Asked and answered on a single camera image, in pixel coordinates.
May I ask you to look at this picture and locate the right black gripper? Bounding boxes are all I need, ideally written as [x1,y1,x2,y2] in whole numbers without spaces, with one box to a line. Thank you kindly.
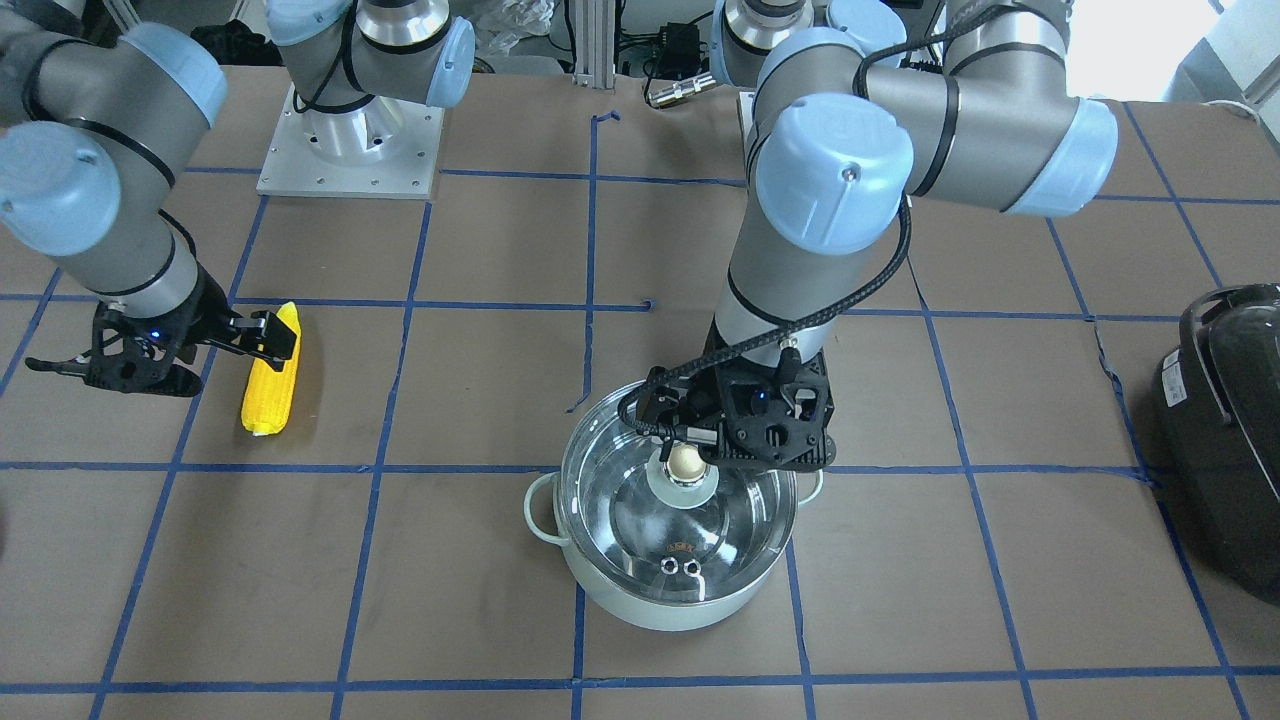
[82,268,300,398]

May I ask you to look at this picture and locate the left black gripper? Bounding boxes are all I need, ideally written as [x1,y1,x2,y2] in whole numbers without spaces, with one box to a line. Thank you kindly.
[630,350,835,473]

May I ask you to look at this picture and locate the yellow corn cob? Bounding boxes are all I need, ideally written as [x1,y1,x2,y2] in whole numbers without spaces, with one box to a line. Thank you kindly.
[239,301,302,437]

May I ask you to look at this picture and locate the glass pot lid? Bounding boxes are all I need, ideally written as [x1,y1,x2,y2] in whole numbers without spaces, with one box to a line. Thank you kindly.
[558,375,799,607]

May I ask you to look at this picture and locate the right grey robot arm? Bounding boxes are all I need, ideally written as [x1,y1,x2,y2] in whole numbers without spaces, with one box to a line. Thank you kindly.
[3,1,476,397]

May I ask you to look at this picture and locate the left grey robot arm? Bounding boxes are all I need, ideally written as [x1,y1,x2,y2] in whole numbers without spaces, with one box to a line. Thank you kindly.
[616,1,1117,471]

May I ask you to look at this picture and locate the pale green cooking pot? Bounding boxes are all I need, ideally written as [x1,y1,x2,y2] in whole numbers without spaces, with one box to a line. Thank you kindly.
[522,378,826,632]

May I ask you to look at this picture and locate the silver metal connector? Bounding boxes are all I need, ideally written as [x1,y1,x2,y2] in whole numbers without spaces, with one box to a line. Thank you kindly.
[643,72,719,110]

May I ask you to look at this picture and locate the black rice cooker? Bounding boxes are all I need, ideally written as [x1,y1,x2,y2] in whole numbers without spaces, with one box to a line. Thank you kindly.
[1153,283,1279,603]

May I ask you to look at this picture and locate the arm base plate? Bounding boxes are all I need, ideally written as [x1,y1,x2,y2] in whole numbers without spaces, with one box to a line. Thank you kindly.
[739,91,755,155]
[256,88,445,201]

